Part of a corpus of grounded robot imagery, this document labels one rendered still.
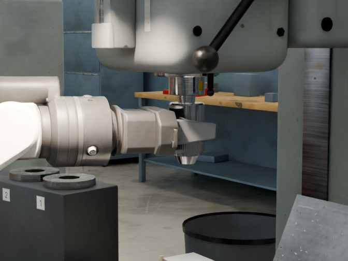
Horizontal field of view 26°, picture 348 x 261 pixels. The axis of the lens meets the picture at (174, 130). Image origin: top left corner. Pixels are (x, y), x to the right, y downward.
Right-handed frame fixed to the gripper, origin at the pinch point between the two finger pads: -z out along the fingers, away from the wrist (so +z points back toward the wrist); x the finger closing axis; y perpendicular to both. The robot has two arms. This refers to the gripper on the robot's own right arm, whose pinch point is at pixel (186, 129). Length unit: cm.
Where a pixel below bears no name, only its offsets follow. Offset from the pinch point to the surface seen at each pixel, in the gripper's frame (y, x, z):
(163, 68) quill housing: -8.2, -8.4, 5.9
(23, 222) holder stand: 19.5, 35.4, 17.1
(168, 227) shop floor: 121, 428, -136
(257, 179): 97, 470, -226
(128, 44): -10.9, -5.0, 9.2
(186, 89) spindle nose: -5.3, -2.3, 0.8
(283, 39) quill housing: -11.9, -7.2, -10.1
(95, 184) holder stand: 12.8, 32.0, 5.3
